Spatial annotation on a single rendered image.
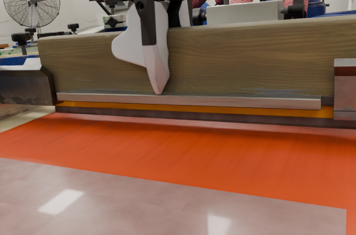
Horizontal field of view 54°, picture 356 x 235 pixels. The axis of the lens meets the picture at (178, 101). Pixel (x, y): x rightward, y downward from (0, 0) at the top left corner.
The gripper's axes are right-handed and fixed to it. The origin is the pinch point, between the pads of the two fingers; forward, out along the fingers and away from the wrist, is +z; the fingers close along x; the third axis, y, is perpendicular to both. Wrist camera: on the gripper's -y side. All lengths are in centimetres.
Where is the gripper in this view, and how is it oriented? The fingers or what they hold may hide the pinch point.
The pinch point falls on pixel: (175, 77)
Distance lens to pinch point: 37.7
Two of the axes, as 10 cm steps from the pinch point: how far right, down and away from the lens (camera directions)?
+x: -4.3, 2.7, -8.6
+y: -9.0, -0.3, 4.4
